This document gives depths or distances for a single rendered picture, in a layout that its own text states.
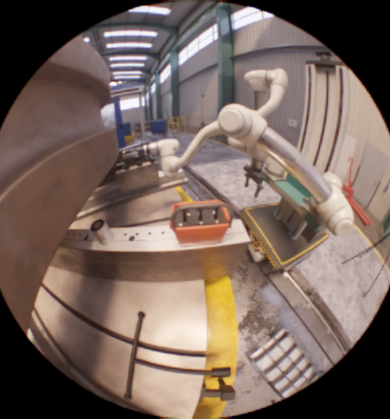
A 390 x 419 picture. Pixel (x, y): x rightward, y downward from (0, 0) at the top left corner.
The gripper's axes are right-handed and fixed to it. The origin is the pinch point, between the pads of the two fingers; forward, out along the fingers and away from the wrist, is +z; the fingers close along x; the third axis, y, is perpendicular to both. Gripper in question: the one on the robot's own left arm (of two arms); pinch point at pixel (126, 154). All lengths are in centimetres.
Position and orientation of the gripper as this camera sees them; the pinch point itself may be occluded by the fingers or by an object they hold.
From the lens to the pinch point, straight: 100.5
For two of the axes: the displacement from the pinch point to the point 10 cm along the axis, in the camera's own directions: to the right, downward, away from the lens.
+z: -9.5, 2.1, -2.4
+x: 3.2, 6.1, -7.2
